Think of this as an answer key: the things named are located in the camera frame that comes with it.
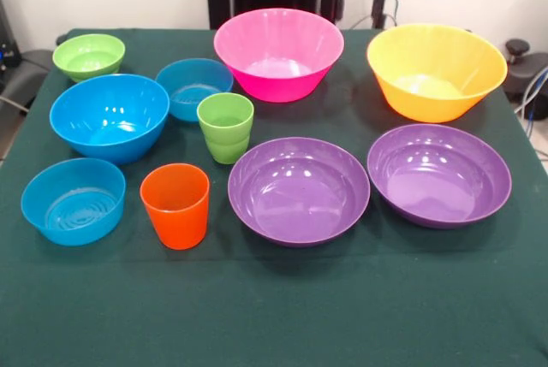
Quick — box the pink bowl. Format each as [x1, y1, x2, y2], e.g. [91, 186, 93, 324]
[212, 7, 345, 104]

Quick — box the large blue bowl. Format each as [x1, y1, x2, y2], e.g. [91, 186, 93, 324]
[49, 73, 171, 166]

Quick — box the black grey equipment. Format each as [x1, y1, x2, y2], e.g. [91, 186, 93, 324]
[0, 0, 56, 107]

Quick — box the green cup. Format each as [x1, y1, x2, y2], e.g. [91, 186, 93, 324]
[196, 92, 255, 165]

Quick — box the small green bowl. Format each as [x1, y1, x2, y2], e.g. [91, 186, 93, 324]
[51, 33, 127, 84]

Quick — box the purple bowl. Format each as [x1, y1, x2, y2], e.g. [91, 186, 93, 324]
[227, 136, 372, 249]
[366, 123, 513, 230]

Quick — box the small blue bowl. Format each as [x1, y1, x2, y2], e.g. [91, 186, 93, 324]
[154, 57, 235, 123]
[20, 157, 127, 247]

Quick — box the blue cable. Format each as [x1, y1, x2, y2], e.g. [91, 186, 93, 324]
[513, 65, 548, 128]

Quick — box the black cable with plug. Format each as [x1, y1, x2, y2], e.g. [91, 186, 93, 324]
[371, 0, 402, 29]

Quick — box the orange cup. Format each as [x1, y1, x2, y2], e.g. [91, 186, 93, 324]
[139, 163, 211, 251]

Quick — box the dark green tablecloth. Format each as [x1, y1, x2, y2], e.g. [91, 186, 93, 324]
[0, 27, 548, 367]

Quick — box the yellow bowl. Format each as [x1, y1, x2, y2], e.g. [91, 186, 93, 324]
[366, 22, 509, 124]

